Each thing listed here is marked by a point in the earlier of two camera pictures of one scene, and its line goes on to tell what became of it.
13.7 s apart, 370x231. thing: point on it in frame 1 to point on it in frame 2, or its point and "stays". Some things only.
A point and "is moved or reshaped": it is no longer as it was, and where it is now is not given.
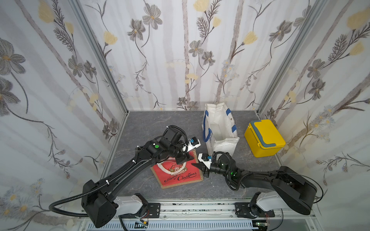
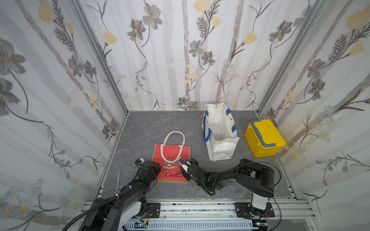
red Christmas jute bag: (169, 173) is moved or reshaped
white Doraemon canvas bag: (219, 129) stays
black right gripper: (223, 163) to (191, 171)
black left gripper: (184, 159) to (158, 168)
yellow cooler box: (264, 138) stays
